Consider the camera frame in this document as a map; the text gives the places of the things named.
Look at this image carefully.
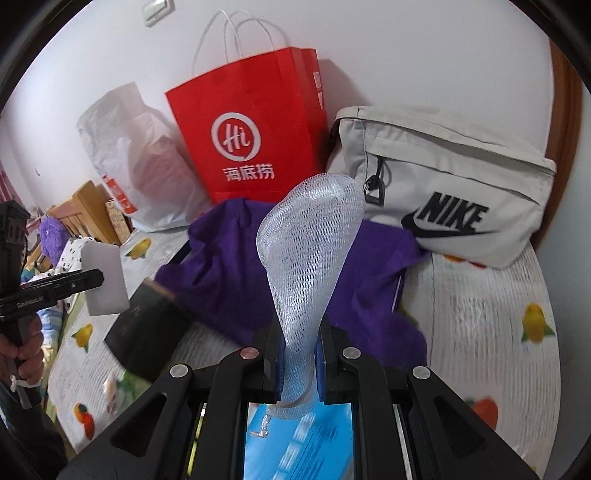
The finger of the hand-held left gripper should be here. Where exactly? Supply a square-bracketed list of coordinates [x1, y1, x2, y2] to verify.
[20, 270, 105, 296]

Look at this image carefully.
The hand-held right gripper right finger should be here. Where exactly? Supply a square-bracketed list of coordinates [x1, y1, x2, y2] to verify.
[315, 322, 542, 480]

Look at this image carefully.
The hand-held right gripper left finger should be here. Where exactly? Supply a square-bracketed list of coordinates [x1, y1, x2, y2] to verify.
[55, 324, 284, 480]

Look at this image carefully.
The white foam sheet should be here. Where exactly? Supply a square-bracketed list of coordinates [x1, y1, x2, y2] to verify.
[78, 243, 130, 317]

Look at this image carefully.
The white foam net sleeve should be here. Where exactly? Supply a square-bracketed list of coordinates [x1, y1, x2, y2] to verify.
[252, 172, 365, 439]

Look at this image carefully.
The person's left forearm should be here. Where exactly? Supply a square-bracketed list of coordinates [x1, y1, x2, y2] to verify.
[0, 376, 71, 480]

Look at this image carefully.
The person's left hand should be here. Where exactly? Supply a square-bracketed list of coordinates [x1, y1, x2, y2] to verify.
[0, 318, 45, 385]

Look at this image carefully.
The polka dot cloth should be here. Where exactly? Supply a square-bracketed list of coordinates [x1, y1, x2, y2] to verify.
[48, 235, 101, 317]

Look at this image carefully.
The purple plush toy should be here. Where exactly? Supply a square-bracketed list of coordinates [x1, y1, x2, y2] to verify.
[39, 217, 75, 272]

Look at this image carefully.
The wooden furniture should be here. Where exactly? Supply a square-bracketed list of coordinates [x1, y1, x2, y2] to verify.
[23, 180, 133, 274]

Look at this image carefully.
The blue tissue pack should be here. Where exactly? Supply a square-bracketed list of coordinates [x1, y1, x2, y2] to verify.
[242, 401, 354, 480]

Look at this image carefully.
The black box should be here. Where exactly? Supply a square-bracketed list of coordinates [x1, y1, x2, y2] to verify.
[104, 278, 195, 384]

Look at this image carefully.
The purple cloth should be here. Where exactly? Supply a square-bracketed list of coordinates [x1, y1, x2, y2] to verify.
[154, 198, 431, 371]

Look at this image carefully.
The white plastic bag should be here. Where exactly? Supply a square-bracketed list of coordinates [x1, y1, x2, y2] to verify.
[76, 82, 214, 233]

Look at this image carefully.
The fruit print bedsheet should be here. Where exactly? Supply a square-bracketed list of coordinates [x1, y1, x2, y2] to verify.
[44, 225, 562, 480]

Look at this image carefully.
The red paper bag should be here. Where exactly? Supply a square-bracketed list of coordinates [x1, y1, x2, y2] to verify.
[164, 8, 331, 207]

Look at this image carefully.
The grey waist bag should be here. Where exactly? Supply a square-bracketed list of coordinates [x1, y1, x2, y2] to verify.
[325, 105, 558, 270]

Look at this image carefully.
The white wall box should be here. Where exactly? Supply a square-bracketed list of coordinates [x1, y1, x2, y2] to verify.
[140, 0, 175, 25]

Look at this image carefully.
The wooden bed frame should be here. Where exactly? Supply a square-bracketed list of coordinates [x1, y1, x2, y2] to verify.
[531, 44, 585, 256]

